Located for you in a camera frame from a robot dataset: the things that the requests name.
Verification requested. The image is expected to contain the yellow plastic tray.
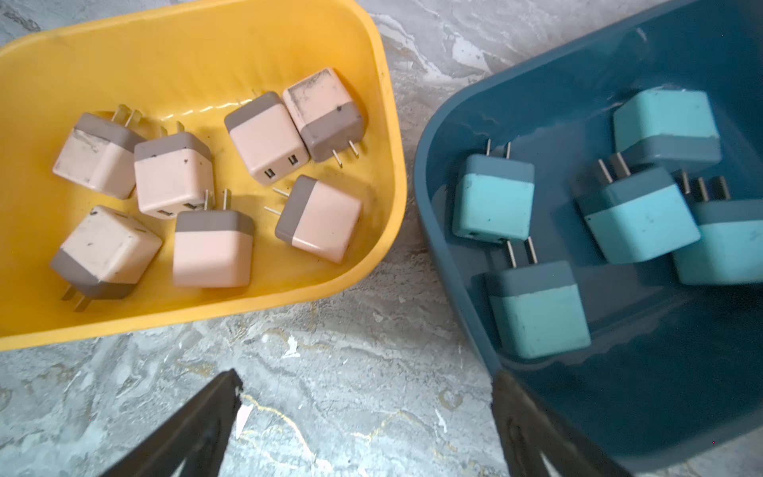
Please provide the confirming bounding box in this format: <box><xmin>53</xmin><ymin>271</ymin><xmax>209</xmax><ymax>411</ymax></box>
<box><xmin>1</xmin><ymin>1</ymin><xmax>407</xmax><ymax>350</ymax></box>

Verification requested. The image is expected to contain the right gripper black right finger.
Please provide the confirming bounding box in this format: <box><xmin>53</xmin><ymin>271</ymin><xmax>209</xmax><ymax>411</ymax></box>
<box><xmin>491</xmin><ymin>370</ymin><xmax>631</xmax><ymax>476</ymax></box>

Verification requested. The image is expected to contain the teal plug top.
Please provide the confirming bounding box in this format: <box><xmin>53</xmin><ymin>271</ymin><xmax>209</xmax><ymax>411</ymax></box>
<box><xmin>484</xmin><ymin>238</ymin><xmax>591</xmax><ymax>360</ymax></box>

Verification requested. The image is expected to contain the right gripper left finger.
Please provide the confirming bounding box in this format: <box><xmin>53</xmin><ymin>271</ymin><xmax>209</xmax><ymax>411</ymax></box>
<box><xmin>103</xmin><ymin>369</ymin><xmax>244</xmax><ymax>476</ymax></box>

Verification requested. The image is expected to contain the pink plug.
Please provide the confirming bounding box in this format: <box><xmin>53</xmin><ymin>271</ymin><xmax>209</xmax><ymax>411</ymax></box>
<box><xmin>134</xmin><ymin>123</ymin><xmax>215</xmax><ymax>220</ymax></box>
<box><xmin>282</xmin><ymin>68</ymin><xmax>366</xmax><ymax>167</ymax></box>
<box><xmin>224</xmin><ymin>91</ymin><xmax>310</xmax><ymax>186</ymax></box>
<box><xmin>53</xmin><ymin>105</ymin><xmax>145</xmax><ymax>200</ymax></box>
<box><xmin>50</xmin><ymin>206</ymin><xmax>163</xmax><ymax>312</ymax></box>
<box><xmin>265</xmin><ymin>175</ymin><xmax>363</xmax><ymax>264</ymax></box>
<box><xmin>172</xmin><ymin>189</ymin><xmax>254</xmax><ymax>288</ymax></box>

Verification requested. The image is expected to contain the teal plug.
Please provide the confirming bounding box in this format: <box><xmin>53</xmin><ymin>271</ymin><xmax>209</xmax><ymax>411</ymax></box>
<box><xmin>484</xmin><ymin>238</ymin><xmax>591</xmax><ymax>360</ymax></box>
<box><xmin>613</xmin><ymin>87</ymin><xmax>721</xmax><ymax>173</ymax></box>
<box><xmin>451</xmin><ymin>144</ymin><xmax>536</xmax><ymax>244</ymax></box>
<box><xmin>672</xmin><ymin>176</ymin><xmax>762</xmax><ymax>286</ymax></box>
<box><xmin>576</xmin><ymin>153</ymin><xmax>701</xmax><ymax>264</ymax></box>

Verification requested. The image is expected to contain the dark teal plastic tray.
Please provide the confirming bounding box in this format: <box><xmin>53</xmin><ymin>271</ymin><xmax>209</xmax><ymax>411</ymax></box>
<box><xmin>414</xmin><ymin>1</ymin><xmax>762</xmax><ymax>472</ymax></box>

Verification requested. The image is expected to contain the pink plug bottom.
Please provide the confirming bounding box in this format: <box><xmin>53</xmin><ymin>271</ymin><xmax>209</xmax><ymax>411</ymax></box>
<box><xmin>50</xmin><ymin>206</ymin><xmax>163</xmax><ymax>312</ymax></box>

